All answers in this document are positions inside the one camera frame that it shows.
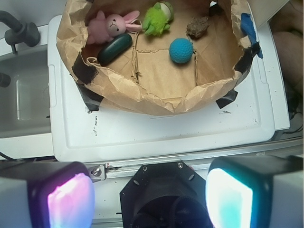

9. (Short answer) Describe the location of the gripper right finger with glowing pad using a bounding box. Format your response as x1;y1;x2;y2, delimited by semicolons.
205;155;304;228

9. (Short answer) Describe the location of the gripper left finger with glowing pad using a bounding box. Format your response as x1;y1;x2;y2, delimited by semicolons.
0;161;95;228

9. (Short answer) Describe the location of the blue dimpled ball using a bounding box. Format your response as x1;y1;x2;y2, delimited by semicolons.
169;38;194;64

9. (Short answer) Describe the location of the clear plastic bin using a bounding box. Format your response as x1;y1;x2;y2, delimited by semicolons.
0;45;51;138

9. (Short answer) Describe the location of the brown paper bag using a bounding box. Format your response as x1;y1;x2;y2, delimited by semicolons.
57;0;259;115

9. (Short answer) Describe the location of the dark green oval case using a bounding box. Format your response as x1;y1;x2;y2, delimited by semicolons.
97;33;133;65

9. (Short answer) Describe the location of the brown rock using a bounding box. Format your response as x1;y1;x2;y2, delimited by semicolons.
186;17;209;39

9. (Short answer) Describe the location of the pink plush bunny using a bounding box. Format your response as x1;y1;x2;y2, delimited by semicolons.
86;10;142;45

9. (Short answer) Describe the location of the green plush frog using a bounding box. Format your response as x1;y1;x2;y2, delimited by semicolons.
142;1;174;37

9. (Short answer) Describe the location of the aluminium extrusion rail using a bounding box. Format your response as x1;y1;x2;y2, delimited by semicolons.
85;136;304;182

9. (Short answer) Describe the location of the black octagonal mount plate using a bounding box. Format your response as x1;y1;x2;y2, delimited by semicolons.
120;161;213;228

